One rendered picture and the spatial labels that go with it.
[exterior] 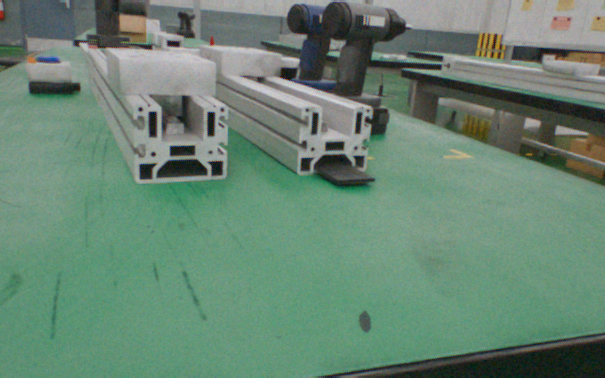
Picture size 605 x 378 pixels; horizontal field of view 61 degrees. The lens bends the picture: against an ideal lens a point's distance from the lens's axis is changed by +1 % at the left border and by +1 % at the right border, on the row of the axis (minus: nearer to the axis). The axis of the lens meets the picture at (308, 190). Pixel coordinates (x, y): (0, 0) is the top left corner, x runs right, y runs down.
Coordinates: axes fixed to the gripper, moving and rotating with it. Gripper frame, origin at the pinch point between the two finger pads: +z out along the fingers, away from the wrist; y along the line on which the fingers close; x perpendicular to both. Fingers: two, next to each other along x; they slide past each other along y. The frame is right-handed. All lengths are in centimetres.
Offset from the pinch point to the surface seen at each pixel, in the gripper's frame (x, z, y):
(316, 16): -46, -17, 35
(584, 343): -125, 3, 18
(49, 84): -24.1, 0.4, -13.6
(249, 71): -56, -7, 18
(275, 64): -56, -8, 23
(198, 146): -88, -2, 2
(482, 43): 523, -13, 620
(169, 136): -85, -2, -1
